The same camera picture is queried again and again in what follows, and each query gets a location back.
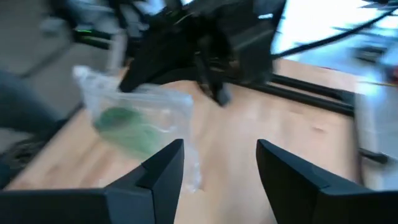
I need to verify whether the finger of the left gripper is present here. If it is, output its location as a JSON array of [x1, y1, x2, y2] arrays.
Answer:
[[119, 34, 201, 93], [195, 52, 233, 106]]

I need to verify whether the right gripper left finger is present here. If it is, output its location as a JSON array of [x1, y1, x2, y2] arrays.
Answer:
[[104, 139, 185, 224]]

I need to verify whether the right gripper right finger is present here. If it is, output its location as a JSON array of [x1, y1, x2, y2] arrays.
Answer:
[[256, 139, 398, 224]]

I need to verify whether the clear plastic bag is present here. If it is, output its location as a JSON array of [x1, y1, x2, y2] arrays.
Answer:
[[73, 65, 203, 194]]

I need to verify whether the green elastic bandage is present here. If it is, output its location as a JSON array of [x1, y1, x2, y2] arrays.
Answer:
[[93, 106, 164, 159]]

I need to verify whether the person's leg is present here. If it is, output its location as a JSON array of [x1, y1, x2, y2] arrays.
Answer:
[[0, 70, 63, 138]]

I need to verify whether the silver bracket bar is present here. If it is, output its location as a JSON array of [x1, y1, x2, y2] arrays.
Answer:
[[107, 29, 129, 74]]

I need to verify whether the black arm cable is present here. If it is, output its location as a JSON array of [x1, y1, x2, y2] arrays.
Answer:
[[272, 7, 398, 60]]

